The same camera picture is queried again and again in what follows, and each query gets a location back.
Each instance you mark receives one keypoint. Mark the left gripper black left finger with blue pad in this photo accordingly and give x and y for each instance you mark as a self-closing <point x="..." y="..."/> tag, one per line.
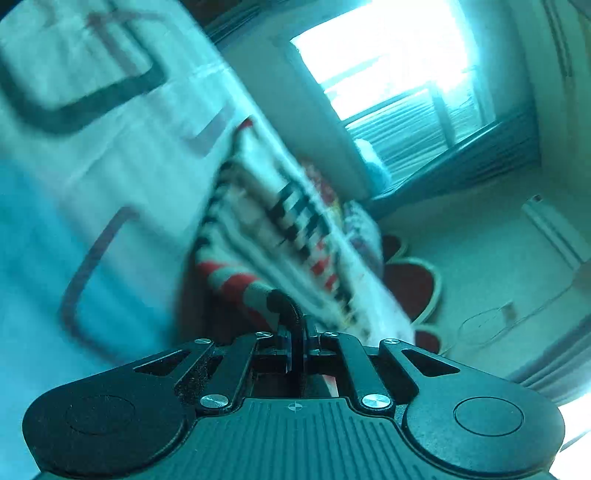
<point x="254" y="365"/>

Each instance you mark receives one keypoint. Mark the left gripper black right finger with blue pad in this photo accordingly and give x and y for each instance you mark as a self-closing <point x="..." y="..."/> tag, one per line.
<point x="342" y="357"/>

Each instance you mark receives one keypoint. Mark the striped cartoon knit sweater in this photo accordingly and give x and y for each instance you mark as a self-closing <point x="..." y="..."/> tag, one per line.
<point x="267" y="241"/>

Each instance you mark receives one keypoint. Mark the red heart-shaped headboard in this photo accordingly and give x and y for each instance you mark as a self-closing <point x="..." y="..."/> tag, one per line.
<point x="417" y="286"/>

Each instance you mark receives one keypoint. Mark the light blue folded towel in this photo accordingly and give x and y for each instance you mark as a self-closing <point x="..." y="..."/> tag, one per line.
<point x="380" y="177"/>

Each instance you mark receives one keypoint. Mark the white patterned bed sheet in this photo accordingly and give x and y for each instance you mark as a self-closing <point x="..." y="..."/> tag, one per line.
<point x="114" y="118"/>

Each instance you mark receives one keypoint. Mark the right teal curtain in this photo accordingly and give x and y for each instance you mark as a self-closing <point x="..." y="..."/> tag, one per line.
<point x="508" y="144"/>

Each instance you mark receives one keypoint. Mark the white wall air conditioner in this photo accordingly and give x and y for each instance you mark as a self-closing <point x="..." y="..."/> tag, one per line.
<point x="558" y="230"/>

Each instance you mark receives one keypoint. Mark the window with white frame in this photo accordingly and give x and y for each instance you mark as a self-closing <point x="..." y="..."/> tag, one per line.
<point x="404" y="75"/>

